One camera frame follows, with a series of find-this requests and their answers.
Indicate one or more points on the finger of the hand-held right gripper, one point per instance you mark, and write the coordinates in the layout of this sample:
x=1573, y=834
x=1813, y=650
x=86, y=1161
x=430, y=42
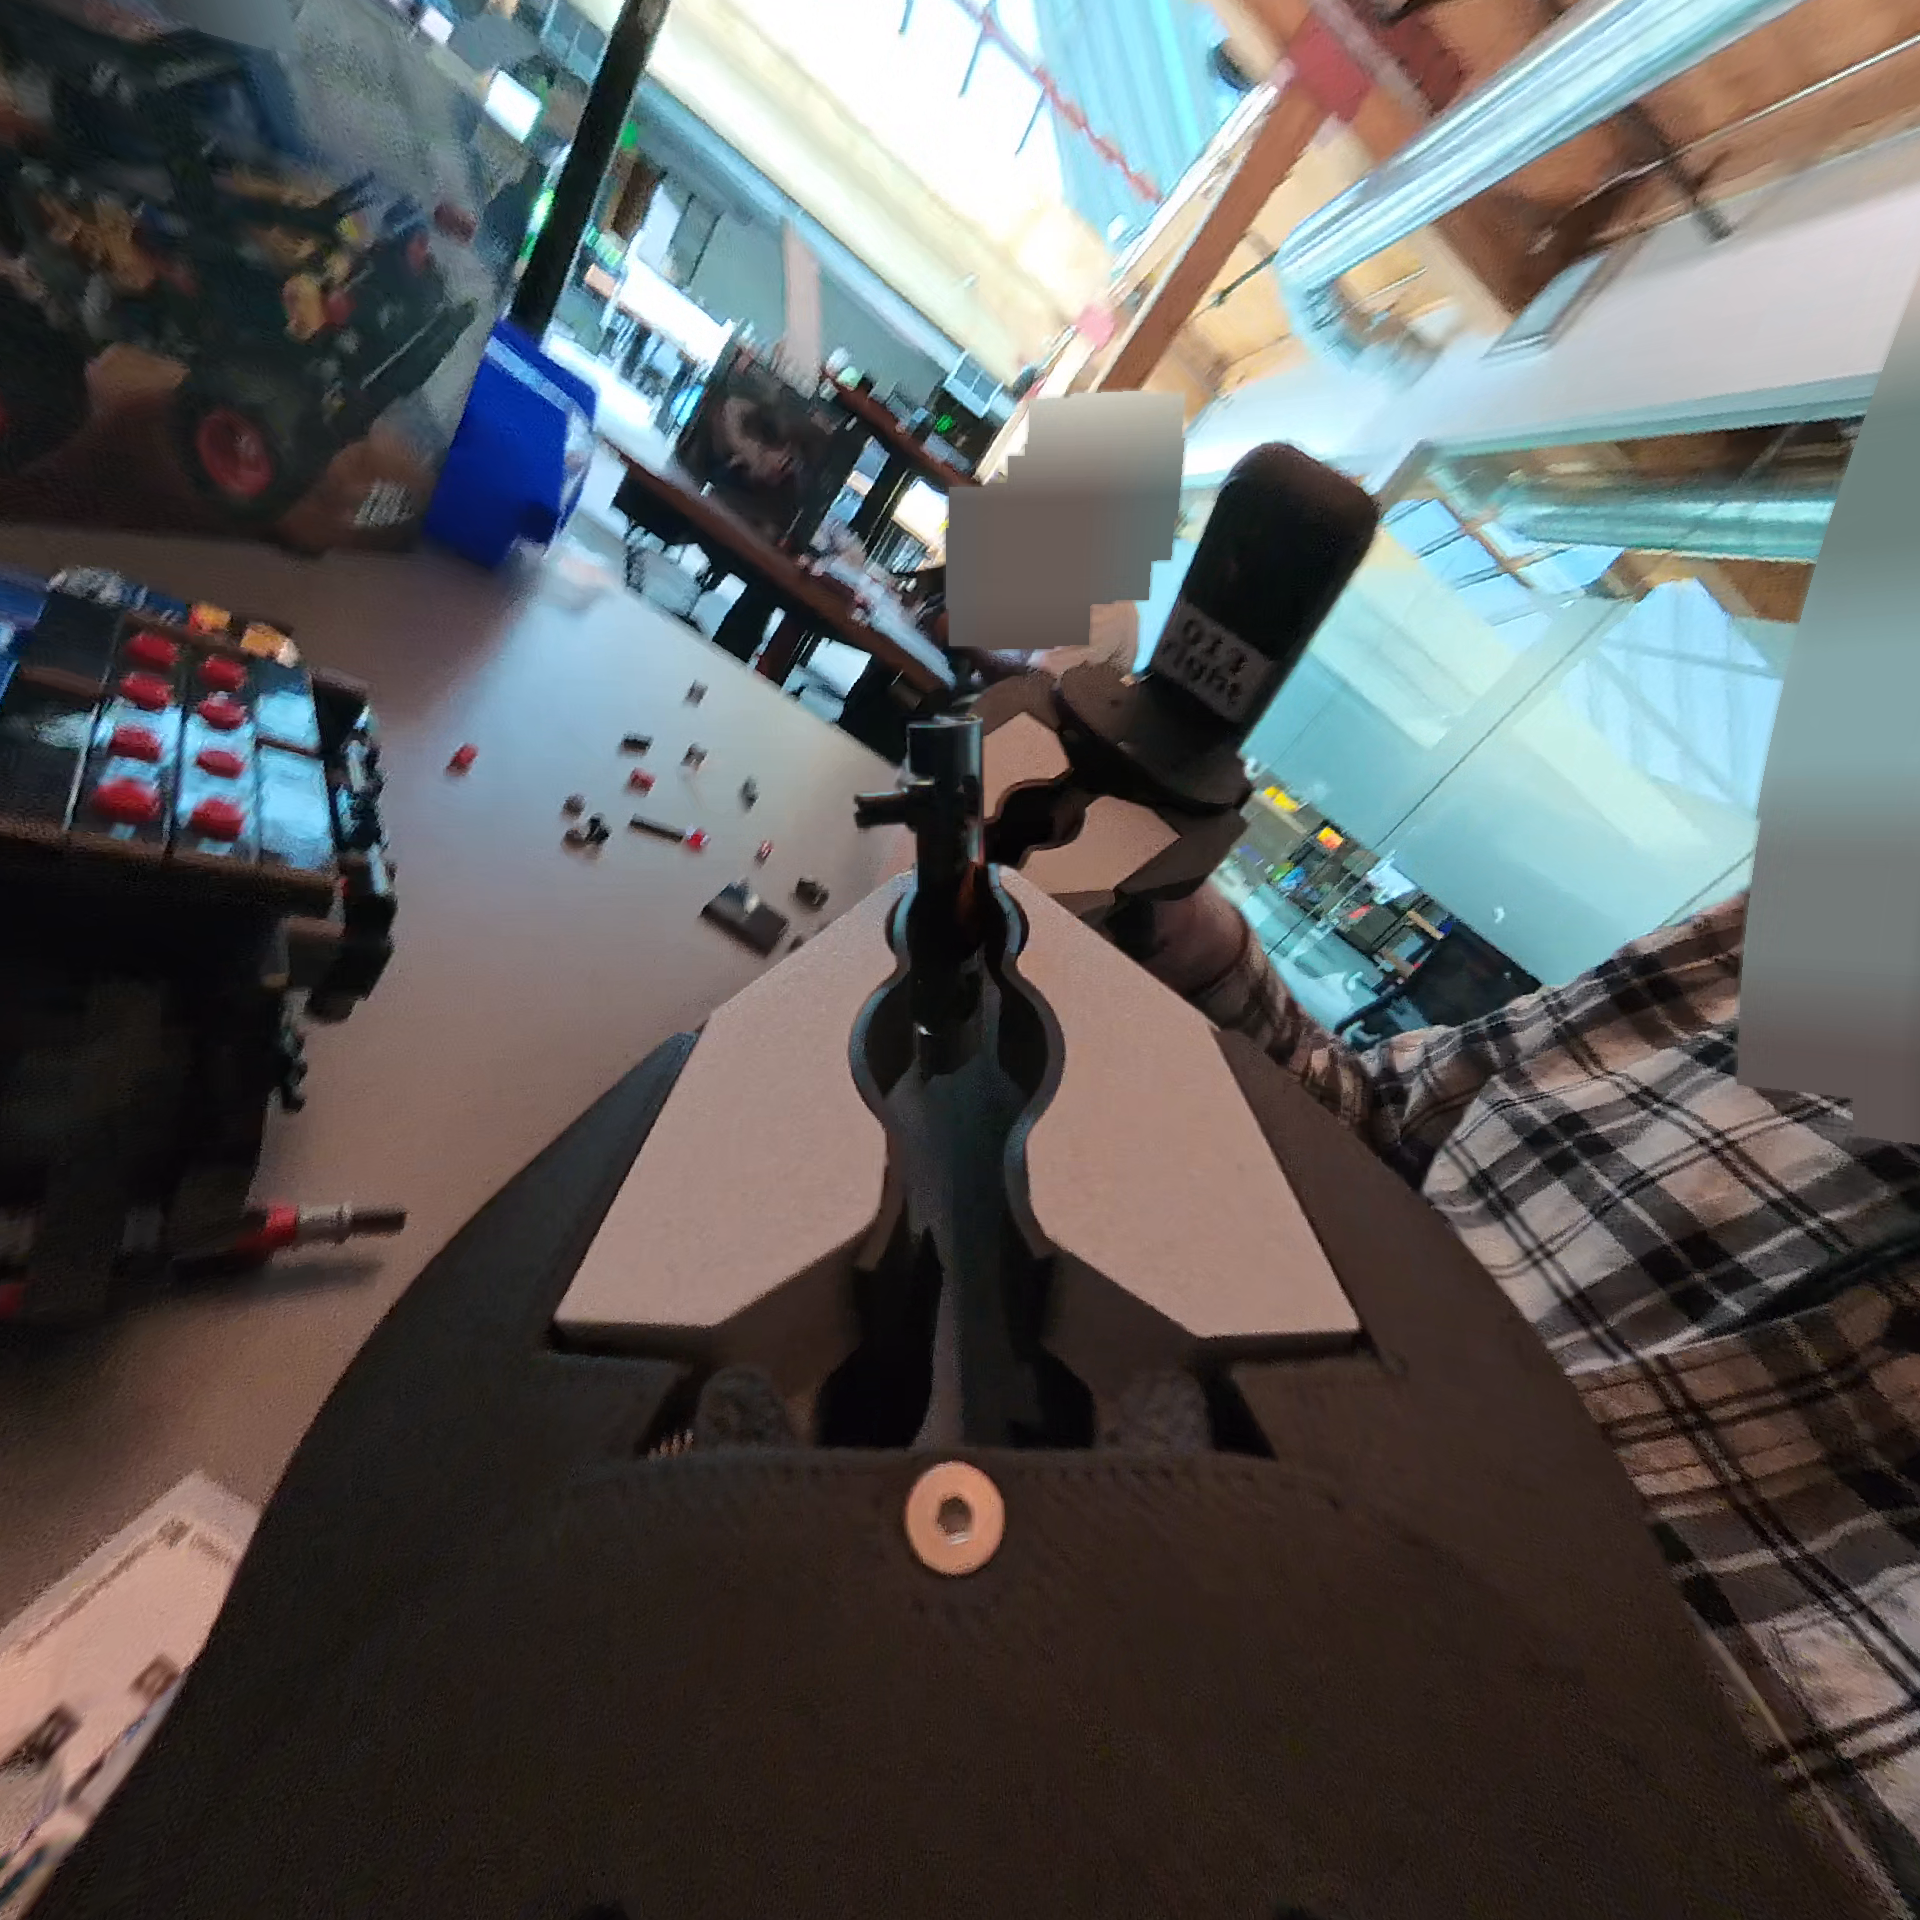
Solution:
x=1020, y=700

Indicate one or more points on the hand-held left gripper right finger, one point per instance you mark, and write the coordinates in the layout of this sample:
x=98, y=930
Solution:
x=1187, y=1202

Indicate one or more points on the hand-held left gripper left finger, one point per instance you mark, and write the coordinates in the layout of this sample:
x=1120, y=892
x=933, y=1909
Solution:
x=721, y=1202

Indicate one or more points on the red-tipped grey axle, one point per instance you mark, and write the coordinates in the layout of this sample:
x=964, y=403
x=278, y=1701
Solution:
x=300, y=1226

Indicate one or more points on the blue black brick truck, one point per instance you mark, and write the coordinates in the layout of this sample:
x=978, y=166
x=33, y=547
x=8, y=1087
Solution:
x=164, y=871

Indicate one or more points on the wooden background table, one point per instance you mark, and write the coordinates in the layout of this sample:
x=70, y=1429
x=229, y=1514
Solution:
x=795, y=586

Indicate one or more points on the black flat panel piece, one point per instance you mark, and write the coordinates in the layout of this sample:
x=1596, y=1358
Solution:
x=746, y=916

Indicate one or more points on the black picture box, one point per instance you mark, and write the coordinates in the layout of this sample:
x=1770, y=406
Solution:
x=776, y=445

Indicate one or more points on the scattered small brick pieces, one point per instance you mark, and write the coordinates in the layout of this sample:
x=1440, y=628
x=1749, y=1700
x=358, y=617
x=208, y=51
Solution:
x=644, y=812

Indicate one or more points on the blue storage bin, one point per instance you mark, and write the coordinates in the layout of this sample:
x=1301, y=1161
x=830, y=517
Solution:
x=510, y=468

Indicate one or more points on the black pole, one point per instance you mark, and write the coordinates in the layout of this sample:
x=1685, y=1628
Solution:
x=595, y=153

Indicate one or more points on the white sticker sheet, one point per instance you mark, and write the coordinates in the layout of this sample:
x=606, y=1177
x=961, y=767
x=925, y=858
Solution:
x=105, y=1636

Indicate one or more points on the monster truck set box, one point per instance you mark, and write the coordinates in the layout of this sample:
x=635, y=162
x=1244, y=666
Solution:
x=210, y=271

